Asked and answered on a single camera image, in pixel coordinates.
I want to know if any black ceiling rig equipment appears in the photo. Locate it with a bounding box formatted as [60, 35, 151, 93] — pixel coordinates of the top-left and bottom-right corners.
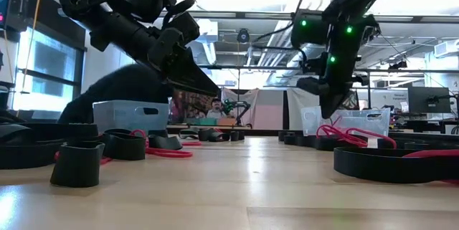
[367, 25, 382, 44]

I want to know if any white hanging cloth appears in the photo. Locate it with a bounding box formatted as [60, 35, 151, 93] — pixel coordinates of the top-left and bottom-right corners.
[285, 87, 322, 130]
[221, 87, 260, 116]

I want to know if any black ceiling camera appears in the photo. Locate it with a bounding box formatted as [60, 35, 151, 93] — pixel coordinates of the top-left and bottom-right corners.
[236, 28, 251, 44]

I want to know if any silver ceiling duct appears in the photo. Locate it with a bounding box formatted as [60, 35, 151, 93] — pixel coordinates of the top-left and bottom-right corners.
[250, 18, 323, 77]

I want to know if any grey overhead beam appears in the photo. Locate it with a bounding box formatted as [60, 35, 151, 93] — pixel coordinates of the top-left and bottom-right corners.
[157, 9, 459, 22]

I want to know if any person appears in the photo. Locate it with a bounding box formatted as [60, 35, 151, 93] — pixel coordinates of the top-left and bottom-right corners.
[206, 97, 227, 119]
[57, 64, 175, 125]

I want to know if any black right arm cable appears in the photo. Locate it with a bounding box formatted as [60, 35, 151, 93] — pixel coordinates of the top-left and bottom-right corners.
[250, 0, 326, 67]

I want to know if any grey translucent plastic basket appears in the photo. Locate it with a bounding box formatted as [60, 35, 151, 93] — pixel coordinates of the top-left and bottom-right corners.
[92, 100, 170, 136]

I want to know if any red patterned cloth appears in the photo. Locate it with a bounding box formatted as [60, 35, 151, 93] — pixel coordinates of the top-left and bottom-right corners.
[171, 90, 216, 120]

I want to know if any clear plastic basket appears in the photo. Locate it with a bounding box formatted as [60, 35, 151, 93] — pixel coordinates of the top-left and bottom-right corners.
[300, 106, 391, 138]

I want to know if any large window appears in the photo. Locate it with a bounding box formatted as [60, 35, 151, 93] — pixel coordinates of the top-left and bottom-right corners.
[12, 25, 86, 122]

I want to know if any black pipe rail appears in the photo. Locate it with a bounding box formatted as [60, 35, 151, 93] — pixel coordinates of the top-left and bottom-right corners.
[197, 63, 459, 130]

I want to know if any pink hanging cloth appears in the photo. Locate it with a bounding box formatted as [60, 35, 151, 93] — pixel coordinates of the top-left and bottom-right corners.
[252, 89, 285, 130]

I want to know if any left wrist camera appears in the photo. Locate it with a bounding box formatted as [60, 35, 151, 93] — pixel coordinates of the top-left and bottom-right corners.
[163, 0, 201, 44]

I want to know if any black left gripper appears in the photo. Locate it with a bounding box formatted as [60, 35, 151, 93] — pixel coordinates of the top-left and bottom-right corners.
[146, 27, 220, 97]

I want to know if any background desk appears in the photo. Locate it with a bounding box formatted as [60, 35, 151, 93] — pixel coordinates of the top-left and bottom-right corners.
[390, 113, 459, 134]

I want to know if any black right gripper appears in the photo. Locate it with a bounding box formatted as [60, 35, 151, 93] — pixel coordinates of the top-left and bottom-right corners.
[296, 75, 355, 120]

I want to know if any white wall unit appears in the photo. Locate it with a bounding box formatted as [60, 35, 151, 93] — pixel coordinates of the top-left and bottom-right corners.
[432, 39, 459, 59]

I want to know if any black background monitor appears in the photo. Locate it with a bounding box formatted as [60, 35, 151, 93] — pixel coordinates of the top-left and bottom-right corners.
[407, 86, 453, 114]

